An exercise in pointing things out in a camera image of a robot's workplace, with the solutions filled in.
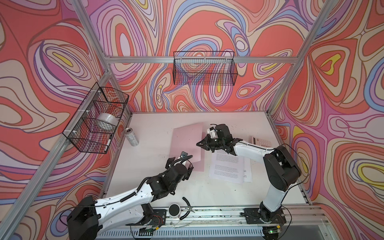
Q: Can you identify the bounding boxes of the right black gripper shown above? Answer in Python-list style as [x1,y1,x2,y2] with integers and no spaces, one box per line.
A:
[196,134,225,153]

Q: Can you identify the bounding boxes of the pink paper folder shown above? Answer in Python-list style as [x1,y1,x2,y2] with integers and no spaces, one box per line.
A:
[169,123,205,172]

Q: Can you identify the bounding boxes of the printed paper sheet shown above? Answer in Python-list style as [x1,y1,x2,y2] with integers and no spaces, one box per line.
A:
[244,158,253,183]
[209,150,245,184]

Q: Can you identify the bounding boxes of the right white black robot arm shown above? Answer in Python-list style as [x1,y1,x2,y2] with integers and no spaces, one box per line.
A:
[197,124,302,223]

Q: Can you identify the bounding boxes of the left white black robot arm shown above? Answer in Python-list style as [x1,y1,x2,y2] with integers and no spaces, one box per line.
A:
[67,152,194,240]

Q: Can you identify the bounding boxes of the round black white puck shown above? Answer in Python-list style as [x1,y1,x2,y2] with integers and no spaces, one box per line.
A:
[168,204,181,219]

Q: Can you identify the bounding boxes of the pink white calculator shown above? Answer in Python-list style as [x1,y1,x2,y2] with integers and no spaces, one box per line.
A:
[251,136,272,149]

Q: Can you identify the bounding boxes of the silver drink can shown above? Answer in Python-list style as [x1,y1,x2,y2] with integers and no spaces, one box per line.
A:
[124,128,139,147]

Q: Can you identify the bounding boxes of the white marker pen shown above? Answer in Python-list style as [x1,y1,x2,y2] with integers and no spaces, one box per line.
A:
[104,136,113,153]

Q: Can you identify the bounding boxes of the white tape roll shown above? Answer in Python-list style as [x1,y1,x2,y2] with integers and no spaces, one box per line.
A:
[96,113,119,131]

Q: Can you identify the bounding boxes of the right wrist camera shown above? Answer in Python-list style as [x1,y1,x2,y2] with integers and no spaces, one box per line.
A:
[207,127,218,139]

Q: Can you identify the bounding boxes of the black curved cable piece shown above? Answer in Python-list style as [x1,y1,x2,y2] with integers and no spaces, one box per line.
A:
[179,196,193,221]

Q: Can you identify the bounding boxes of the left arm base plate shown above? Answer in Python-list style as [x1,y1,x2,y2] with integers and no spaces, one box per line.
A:
[126,209,167,228]

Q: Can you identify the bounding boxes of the back black wire basket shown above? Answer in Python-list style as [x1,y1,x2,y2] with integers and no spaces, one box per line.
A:
[173,50,238,86]

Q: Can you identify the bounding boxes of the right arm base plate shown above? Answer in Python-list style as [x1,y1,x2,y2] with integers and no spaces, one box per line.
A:
[240,208,287,225]

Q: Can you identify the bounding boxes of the side black wire basket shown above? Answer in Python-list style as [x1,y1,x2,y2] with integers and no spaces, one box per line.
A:
[63,83,129,154]

